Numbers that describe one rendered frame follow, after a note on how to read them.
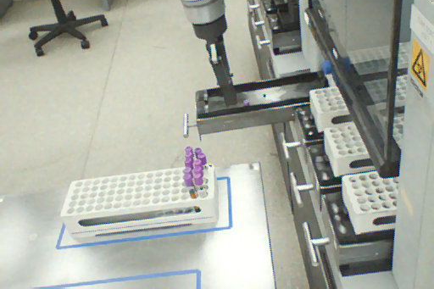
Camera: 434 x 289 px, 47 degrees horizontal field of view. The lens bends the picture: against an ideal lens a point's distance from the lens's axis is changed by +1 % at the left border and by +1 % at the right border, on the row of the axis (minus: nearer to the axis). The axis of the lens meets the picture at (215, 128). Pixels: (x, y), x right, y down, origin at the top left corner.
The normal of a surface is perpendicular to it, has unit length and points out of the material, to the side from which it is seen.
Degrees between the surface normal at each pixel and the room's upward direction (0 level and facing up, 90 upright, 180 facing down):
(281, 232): 0
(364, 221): 90
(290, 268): 0
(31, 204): 0
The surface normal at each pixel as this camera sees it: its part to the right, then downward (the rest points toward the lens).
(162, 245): -0.15, -0.79
